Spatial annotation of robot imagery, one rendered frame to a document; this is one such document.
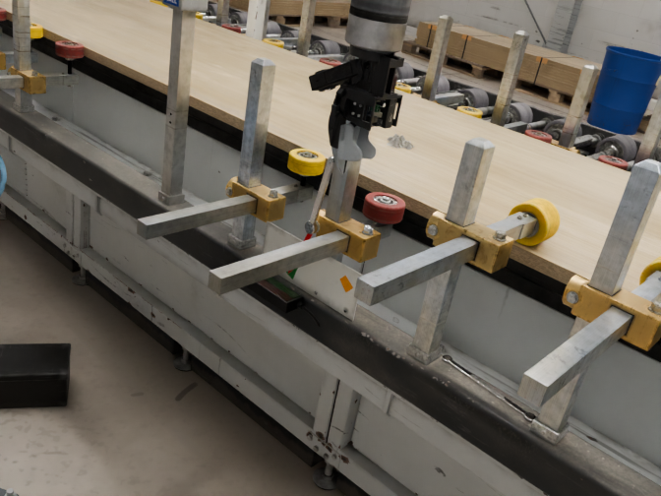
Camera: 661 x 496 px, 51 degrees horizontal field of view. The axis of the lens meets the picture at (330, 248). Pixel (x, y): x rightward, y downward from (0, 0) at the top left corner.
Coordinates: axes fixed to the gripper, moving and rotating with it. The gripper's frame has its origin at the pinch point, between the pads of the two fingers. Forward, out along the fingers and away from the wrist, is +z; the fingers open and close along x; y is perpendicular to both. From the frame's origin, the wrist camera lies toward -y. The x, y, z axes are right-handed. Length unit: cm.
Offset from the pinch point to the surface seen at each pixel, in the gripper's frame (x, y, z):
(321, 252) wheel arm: -2.0, 0.8, 16.0
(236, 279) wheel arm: -21.7, 0.8, 15.6
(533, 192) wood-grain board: 56, 12, 11
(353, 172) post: 7.9, -2.9, 3.8
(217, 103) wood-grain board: 27, -64, 11
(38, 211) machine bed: 31, -167, 84
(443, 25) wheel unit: 115, -59, -11
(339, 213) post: 6.1, -3.0, 11.6
